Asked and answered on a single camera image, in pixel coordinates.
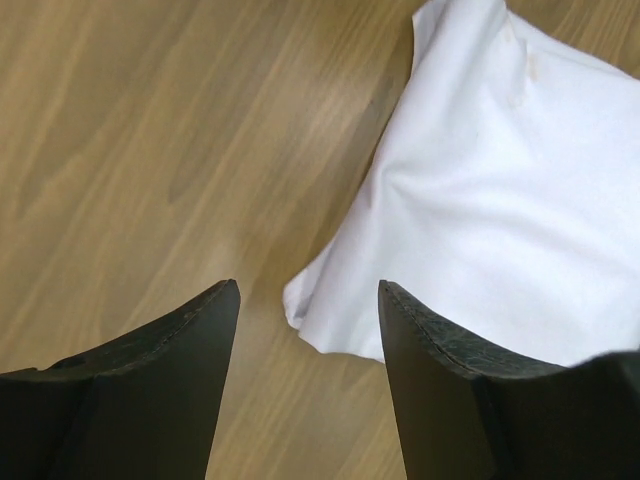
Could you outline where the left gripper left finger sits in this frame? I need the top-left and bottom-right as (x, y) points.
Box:
(1, 280), (240, 479)

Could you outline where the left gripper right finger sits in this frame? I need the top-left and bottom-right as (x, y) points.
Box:
(378, 281), (639, 479)

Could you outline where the white t shirt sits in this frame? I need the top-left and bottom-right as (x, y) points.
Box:
(283, 1), (639, 365)

